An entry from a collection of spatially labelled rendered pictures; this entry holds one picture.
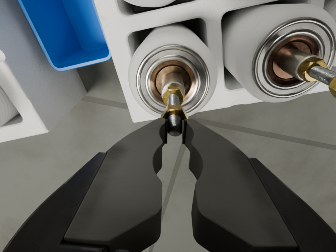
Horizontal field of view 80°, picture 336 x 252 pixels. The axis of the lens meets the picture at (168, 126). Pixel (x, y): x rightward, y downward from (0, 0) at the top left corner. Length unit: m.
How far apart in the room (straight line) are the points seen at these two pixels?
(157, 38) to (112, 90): 0.31
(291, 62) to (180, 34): 0.10
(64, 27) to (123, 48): 0.20
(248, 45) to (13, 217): 0.92
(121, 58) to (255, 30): 0.16
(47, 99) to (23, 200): 0.53
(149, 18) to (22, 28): 0.22
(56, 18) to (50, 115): 0.17
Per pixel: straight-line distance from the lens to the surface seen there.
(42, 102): 0.39
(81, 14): 0.48
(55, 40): 0.42
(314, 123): 0.64
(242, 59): 0.23
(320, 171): 0.76
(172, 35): 0.21
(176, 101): 0.16
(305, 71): 0.20
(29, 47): 0.41
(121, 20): 0.28
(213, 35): 0.28
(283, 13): 0.23
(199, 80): 0.21
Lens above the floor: 0.45
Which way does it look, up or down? 60 degrees down
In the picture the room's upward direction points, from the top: 178 degrees counter-clockwise
